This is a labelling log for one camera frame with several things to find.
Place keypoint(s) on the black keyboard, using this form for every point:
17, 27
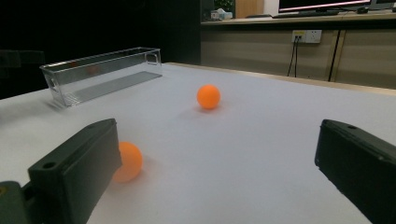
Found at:
305, 14

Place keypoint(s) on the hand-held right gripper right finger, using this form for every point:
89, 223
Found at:
358, 168

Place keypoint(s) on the orange ping-pong ball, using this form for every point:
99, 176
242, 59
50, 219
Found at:
208, 96
132, 161

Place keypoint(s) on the wooden desk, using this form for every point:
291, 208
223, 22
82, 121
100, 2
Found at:
280, 20

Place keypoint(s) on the black curtain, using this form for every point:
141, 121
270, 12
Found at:
93, 25

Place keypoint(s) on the clear plastic box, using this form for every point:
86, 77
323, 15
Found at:
102, 81

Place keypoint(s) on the black computer mouse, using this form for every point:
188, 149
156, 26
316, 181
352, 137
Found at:
362, 10

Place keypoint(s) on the white table mat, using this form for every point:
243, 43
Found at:
249, 155

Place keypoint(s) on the white tissue box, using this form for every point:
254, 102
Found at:
221, 14

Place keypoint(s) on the black computer monitor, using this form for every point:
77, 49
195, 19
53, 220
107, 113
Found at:
323, 4

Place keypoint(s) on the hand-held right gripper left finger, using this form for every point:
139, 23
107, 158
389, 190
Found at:
74, 174

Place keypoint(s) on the green plant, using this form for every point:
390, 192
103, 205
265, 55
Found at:
224, 3

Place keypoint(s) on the white wall socket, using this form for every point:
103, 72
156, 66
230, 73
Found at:
308, 36

